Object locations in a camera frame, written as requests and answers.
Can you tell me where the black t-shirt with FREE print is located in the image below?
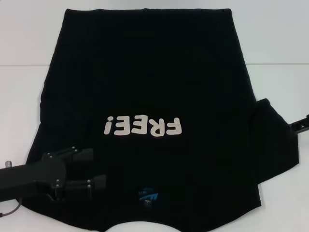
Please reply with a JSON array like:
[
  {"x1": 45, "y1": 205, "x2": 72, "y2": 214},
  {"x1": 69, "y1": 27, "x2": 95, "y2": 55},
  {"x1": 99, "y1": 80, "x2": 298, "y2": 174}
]
[{"x1": 25, "y1": 8, "x2": 302, "y2": 232}]

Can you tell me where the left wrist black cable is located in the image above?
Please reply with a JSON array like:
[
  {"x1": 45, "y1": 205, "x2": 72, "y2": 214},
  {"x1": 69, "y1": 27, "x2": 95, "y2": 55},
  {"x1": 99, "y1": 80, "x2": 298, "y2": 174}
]
[{"x1": 0, "y1": 197, "x2": 23, "y2": 218}]

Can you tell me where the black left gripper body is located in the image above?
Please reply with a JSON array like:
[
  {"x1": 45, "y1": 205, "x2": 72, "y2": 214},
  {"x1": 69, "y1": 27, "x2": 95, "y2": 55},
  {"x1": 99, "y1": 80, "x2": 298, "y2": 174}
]
[{"x1": 0, "y1": 154, "x2": 67, "y2": 203}]

